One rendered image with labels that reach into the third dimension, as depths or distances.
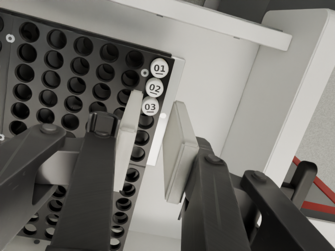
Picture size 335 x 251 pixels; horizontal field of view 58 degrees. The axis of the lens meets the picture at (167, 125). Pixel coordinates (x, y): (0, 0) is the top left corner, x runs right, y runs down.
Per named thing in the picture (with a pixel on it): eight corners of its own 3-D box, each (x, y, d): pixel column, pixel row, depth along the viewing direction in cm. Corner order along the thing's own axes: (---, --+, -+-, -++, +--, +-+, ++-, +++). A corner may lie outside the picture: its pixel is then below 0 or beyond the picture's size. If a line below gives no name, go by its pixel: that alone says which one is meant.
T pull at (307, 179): (312, 160, 25) (321, 167, 24) (278, 231, 28) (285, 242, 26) (273, 150, 25) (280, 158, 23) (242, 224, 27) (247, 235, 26)
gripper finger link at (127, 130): (120, 193, 13) (103, 190, 13) (132, 135, 20) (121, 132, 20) (136, 131, 12) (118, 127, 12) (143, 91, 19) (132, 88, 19)
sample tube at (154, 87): (158, 85, 25) (160, 100, 21) (143, 81, 25) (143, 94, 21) (162, 71, 25) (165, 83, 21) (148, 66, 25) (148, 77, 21)
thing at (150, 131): (174, 58, 22) (175, 59, 21) (122, 248, 28) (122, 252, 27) (149, 52, 22) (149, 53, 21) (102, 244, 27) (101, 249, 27)
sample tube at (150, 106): (156, 99, 26) (158, 116, 22) (142, 99, 26) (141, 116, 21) (157, 85, 25) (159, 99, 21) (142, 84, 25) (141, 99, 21)
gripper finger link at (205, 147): (199, 182, 11) (274, 198, 11) (186, 133, 16) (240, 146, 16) (188, 215, 12) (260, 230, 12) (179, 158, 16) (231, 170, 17)
